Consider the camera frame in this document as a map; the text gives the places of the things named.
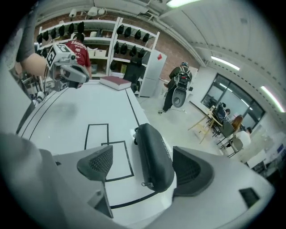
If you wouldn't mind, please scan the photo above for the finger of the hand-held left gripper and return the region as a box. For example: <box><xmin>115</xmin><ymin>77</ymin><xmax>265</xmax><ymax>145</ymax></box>
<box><xmin>60</xmin><ymin>64</ymin><xmax>91</xmax><ymax>84</ymax></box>

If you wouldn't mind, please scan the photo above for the light wooden table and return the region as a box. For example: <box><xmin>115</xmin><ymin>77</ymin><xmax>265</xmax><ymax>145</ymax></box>
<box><xmin>189</xmin><ymin>109</ymin><xmax>224</xmax><ymax>144</ymax></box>

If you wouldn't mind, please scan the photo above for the white table with black lines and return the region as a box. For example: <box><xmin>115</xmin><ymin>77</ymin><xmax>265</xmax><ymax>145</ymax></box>
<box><xmin>16</xmin><ymin>79</ymin><xmax>177</xmax><ymax>225</ymax></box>

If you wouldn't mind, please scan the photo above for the person's left forearm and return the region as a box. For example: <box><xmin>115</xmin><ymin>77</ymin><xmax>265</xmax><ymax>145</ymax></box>
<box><xmin>20</xmin><ymin>53</ymin><xmax>51</xmax><ymax>78</ymax></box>

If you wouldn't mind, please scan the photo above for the row of black bags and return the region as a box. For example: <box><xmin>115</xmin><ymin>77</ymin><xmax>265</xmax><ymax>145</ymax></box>
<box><xmin>36</xmin><ymin>21</ymin><xmax>85</xmax><ymax>59</ymax></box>
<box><xmin>109</xmin><ymin>24</ymin><xmax>151</xmax><ymax>71</ymax></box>

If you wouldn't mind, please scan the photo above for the white shelving unit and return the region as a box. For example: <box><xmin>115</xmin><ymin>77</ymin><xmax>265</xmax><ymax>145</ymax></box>
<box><xmin>109</xmin><ymin>17</ymin><xmax>160</xmax><ymax>76</ymax></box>
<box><xmin>37</xmin><ymin>19</ymin><xmax>120</xmax><ymax>78</ymax></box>

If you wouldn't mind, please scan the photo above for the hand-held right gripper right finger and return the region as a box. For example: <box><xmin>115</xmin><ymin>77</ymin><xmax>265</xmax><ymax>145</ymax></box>
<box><xmin>154</xmin><ymin>146</ymin><xmax>276</xmax><ymax>229</ymax></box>

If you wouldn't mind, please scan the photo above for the dark framed window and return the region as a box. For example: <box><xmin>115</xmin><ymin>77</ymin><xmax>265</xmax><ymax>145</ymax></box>
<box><xmin>200</xmin><ymin>73</ymin><xmax>266</xmax><ymax>135</ymax></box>

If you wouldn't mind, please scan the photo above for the long ceiling light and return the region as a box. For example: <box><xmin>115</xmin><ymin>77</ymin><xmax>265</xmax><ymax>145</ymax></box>
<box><xmin>210</xmin><ymin>55</ymin><xmax>240</xmax><ymax>71</ymax></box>
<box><xmin>260</xmin><ymin>85</ymin><xmax>286</xmax><ymax>112</ymax></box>
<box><xmin>166</xmin><ymin>0</ymin><xmax>202</xmax><ymax>7</ymax></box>

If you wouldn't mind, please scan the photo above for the gray chair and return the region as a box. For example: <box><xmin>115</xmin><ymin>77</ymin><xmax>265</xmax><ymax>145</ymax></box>
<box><xmin>220</xmin><ymin>120</ymin><xmax>235</xmax><ymax>149</ymax></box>
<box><xmin>227</xmin><ymin>136</ymin><xmax>244</xmax><ymax>158</ymax></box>

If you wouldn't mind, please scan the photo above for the black cable bundle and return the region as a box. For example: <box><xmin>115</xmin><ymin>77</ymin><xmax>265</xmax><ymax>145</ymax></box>
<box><xmin>43</xmin><ymin>64</ymin><xmax>49</xmax><ymax>90</ymax></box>

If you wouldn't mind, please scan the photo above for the black zippered pouch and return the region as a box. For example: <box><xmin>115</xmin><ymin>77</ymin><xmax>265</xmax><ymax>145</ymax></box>
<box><xmin>133</xmin><ymin>123</ymin><xmax>177</xmax><ymax>193</ymax></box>

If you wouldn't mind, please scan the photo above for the white refrigerator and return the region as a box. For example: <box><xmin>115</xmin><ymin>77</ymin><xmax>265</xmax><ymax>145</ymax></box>
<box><xmin>138</xmin><ymin>49</ymin><xmax>168</xmax><ymax>98</ymax></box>

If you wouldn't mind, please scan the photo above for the person's arm in white sleeve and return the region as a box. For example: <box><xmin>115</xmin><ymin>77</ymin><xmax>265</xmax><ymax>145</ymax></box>
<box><xmin>1</xmin><ymin>8</ymin><xmax>40</xmax><ymax>137</ymax></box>

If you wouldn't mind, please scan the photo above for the black office chair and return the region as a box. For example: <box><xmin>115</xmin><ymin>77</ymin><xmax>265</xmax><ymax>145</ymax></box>
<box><xmin>123</xmin><ymin>57</ymin><xmax>146</xmax><ymax>93</ymax></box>

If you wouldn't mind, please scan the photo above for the gray backpack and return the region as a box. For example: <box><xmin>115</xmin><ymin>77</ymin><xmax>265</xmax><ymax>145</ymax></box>
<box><xmin>176</xmin><ymin>66</ymin><xmax>193</xmax><ymax>89</ymax></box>

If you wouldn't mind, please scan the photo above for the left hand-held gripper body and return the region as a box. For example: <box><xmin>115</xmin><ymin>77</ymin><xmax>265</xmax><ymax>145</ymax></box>
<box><xmin>46</xmin><ymin>43</ymin><xmax>81</xmax><ymax>92</ymax></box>

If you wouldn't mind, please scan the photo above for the gray oval panel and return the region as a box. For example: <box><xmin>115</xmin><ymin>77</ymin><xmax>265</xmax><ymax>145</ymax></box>
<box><xmin>172</xmin><ymin>86</ymin><xmax>188</xmax><ymax>110</ymax></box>

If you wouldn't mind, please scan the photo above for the red hardcover book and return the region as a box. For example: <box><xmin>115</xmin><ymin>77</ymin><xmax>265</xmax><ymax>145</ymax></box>
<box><xmin>100</xmin><ymin>75</ymin><xmax>132</xmax><ymax>91</ymax></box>

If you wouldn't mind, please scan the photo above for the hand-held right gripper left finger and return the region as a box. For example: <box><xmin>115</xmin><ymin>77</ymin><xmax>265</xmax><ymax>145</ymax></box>
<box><xmin>38</xmin><ymin>144</ymin><xmax>126</xmax><ymax>228</ymax></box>

